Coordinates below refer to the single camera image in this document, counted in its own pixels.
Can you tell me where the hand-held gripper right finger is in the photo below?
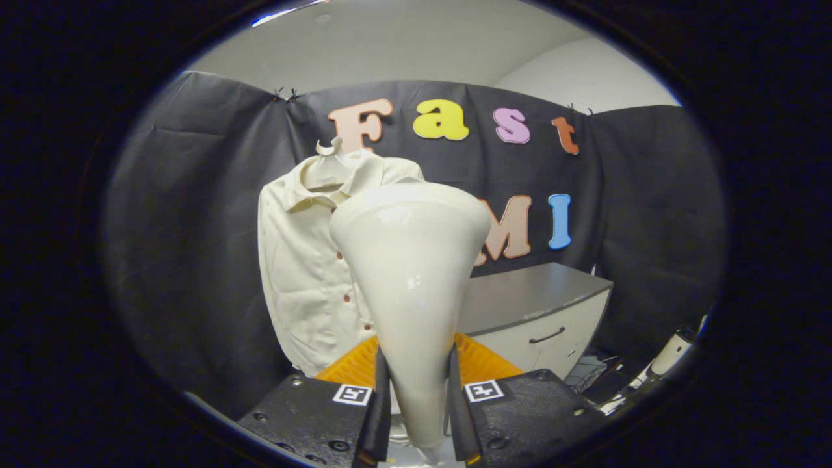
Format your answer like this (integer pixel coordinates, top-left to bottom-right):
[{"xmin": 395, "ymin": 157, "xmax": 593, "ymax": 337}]
[{"xmin": 447, "ymin": 333, "xmax": 608, "ymax": 465}]

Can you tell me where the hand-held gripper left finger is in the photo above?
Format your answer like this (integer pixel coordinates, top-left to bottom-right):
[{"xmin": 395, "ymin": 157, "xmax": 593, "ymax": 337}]
[{"xmin": 237, "ymin": 335, "xmax": 392, "ymax": 468}]

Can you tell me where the cream button-up shirt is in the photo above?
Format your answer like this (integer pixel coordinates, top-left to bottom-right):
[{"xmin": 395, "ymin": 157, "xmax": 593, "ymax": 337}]
[{"xmin": 258, "ymin": 151, "xmax": 426, "ymax": 378}]

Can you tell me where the white garment steamer head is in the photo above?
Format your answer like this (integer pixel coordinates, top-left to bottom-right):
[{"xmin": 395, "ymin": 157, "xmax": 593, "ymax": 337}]
[{"xmin": 328, "ymin": 182, "xmax": 493, "ymax": 449}]

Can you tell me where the grey top white cabinet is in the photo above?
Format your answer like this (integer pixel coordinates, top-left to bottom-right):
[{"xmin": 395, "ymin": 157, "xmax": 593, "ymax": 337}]
[{"xmin": 455, "ymin": 262, "xmax": 614, "ymax": 381}]

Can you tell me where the white cylindrical device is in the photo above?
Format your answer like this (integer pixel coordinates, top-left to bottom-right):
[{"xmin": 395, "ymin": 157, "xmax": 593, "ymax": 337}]
[{"xmin": 640, "ymin": 315, "xmax": 709, "ymax": 381}]

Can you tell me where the cream plastic hanger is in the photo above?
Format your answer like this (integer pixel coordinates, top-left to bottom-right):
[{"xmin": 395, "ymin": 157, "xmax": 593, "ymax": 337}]
[{"xmin": 305, "ymin": 136, "xmax": 355, "ymax": 190}]

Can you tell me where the black backdrop cloth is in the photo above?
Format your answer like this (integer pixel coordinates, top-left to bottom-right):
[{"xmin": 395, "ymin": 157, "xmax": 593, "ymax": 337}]
[{"xmin": 104, "ymin": 70, "xmax": 725, "ymax": 417}]

